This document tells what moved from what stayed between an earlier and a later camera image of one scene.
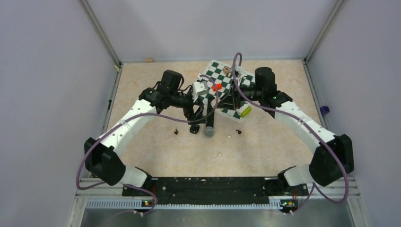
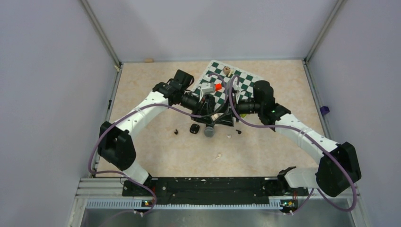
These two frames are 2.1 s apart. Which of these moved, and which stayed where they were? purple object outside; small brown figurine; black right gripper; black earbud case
Moved: black right gripper
Stayed: small brown figurine; black earbud case; purple object outside
